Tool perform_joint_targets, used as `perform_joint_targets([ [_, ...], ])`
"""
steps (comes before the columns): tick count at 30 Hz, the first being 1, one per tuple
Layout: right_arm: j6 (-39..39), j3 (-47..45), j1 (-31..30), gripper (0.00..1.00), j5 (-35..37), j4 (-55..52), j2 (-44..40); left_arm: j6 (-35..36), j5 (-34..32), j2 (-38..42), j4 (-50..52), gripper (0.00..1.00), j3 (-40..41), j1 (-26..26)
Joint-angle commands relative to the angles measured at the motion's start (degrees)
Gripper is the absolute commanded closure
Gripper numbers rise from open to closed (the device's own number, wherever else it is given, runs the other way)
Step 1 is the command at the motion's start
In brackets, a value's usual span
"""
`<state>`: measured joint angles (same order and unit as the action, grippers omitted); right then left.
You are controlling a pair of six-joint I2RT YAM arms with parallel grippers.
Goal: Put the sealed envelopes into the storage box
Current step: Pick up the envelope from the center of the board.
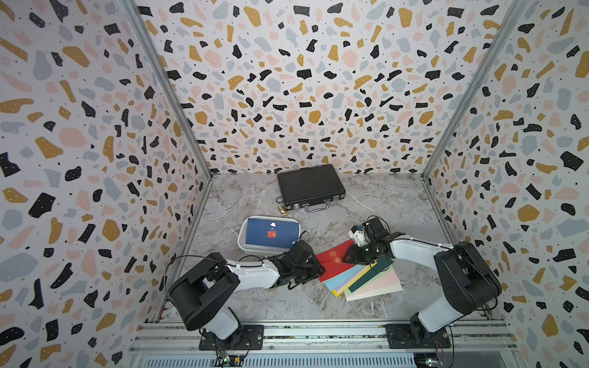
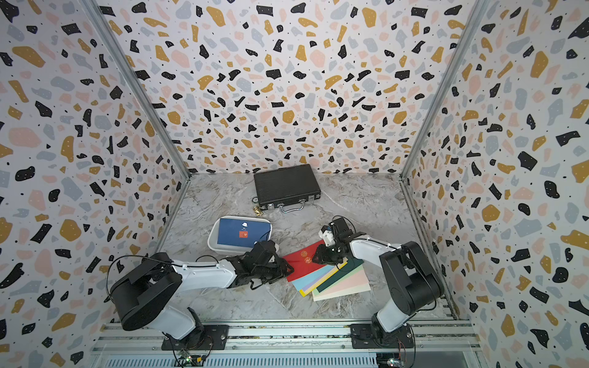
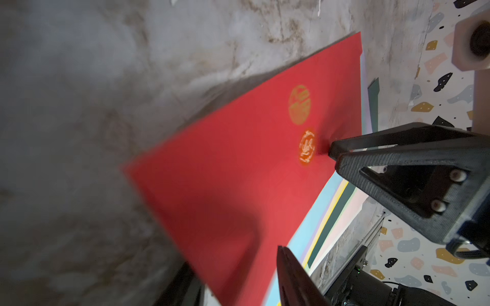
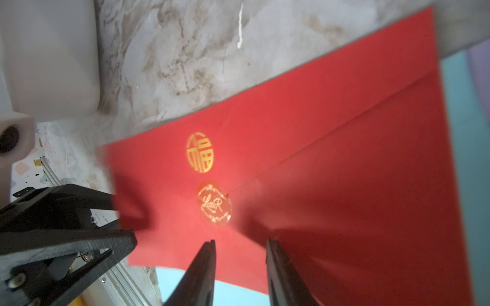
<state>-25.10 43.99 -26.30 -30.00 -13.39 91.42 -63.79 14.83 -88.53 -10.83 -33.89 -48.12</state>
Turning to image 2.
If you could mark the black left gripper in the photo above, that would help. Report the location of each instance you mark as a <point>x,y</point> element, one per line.
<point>282,270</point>

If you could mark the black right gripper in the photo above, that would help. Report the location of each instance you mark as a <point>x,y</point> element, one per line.
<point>320,258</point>

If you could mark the red envelope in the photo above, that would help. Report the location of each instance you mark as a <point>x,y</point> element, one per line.
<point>302,262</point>

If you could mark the light blue envelope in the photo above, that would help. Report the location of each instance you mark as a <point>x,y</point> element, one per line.
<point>308,279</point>

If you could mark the dark blue envelope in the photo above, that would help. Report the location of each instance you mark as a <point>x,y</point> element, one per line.
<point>243,233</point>

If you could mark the white storage tray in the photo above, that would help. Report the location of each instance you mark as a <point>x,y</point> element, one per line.
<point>224,249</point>

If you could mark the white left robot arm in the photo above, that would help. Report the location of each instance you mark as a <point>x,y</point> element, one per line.
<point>143,297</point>

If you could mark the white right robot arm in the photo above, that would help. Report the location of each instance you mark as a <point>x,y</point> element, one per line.
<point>411,281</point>

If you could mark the bright yellow envelope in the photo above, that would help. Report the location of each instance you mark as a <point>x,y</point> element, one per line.
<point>327,272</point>

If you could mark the dark green envelope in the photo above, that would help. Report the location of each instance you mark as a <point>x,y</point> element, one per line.
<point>340,273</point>

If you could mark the pink envelope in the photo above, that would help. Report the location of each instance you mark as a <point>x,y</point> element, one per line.
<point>356,277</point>

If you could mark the lilac envelope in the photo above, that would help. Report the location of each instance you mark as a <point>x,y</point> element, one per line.
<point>308,289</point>

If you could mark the small brass keys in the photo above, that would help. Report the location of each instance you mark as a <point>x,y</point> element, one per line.
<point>258,211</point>

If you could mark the black metal briefcase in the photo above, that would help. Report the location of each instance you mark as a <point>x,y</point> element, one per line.
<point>287,189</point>

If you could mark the small electronics board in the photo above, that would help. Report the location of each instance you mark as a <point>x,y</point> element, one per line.
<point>185,359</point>

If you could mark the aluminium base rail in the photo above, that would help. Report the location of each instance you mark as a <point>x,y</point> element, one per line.
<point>294,343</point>

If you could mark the aluminium corner post right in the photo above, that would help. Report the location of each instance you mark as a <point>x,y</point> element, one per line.
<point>473,21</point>

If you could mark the aluminium corner post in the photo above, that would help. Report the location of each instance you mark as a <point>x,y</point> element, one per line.
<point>93,12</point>
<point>473,21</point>

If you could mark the aluminium corner post left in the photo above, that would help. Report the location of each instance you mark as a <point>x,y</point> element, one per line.
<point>93,12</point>

